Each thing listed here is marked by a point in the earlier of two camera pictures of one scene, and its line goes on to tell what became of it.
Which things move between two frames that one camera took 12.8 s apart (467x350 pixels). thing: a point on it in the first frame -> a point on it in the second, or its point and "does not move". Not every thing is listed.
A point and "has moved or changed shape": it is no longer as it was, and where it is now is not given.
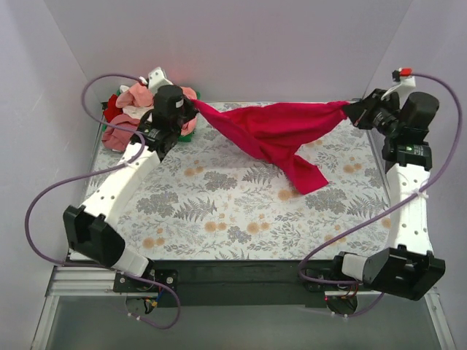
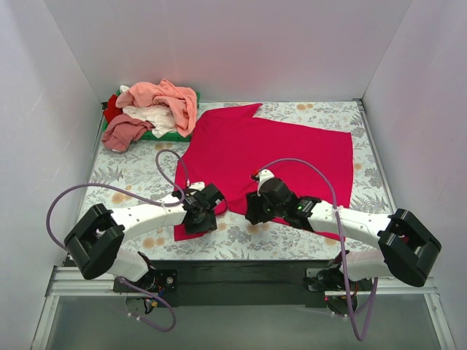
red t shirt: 112,111 does not move
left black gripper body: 188,110 -> 203,222
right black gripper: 365,111 -> 253,210
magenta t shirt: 276,130 has moved or changed shape
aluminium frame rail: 71,281 does not move
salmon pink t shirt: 141,94 does not move
